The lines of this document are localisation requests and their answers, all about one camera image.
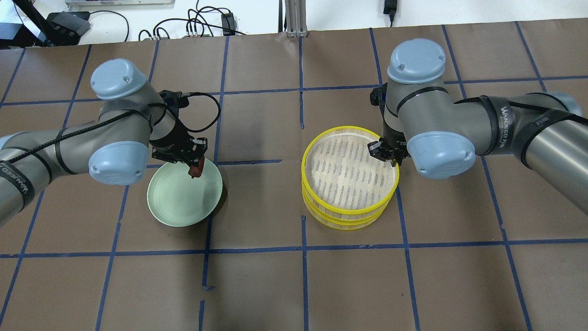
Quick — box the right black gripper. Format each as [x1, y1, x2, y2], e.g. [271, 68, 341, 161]
[367, 122, 409, 167]

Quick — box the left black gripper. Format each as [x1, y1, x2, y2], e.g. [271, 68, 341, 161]
[151, 92, 208, 177]

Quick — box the brown bun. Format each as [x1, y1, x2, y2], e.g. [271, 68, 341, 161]
[188, 160, 199, 178]

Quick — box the yellow steamer layer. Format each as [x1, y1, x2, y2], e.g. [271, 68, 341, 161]
[301, 126, 400, 215]
[301, 186, 394, 231]

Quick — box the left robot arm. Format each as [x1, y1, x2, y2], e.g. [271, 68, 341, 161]
[0, 58, 208, 225]

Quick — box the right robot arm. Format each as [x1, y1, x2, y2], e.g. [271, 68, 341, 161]
[367, 39, 587, 197]

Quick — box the green plate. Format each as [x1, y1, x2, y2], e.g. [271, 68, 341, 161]
[147, 159, 223, 228]

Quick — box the black power adapter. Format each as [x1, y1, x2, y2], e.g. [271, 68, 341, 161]
[221, 12, 237, 35]

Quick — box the black braided cable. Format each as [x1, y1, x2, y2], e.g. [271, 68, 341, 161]
[0, 92, 222, 161]

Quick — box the aluminium frame post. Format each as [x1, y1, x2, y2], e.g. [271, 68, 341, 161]
[285, 0, 308, 38]

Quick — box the black camera stand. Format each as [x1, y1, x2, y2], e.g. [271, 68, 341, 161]
[0, 0, 90, 50]

